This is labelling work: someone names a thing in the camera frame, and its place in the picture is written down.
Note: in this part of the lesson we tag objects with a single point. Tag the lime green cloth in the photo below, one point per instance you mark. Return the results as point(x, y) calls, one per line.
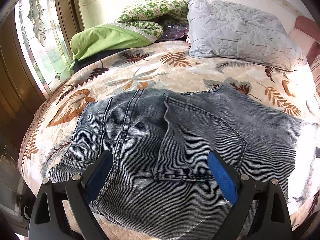
point(111, 36)

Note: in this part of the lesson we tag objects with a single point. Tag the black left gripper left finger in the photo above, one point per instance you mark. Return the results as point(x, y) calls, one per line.
point(48, 218)

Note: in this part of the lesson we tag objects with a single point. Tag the striped floral pillow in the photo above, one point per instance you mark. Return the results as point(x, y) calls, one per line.
point(315, 69)

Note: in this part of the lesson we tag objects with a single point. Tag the leaf patterned bed blanket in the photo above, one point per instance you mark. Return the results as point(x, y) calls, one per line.
point(165, 65)

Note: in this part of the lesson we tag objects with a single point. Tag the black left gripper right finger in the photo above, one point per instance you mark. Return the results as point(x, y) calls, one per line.
point(271, 219)

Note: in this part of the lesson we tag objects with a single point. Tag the green white patterned blanket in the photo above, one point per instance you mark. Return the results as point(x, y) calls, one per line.
point(153, 14)

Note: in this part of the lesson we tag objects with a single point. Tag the grey quilted pillow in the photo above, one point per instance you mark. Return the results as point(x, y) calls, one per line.
point(235, 31)

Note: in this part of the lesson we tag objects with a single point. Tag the purple cloth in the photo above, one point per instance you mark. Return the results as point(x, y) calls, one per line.
point(174, 32)

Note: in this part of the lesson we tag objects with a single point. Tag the stained glass window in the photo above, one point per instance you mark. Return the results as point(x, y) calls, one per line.
point(43, 46)

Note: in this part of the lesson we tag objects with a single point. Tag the grey blue denim pants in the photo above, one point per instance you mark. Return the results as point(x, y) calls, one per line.
point(159, 182)

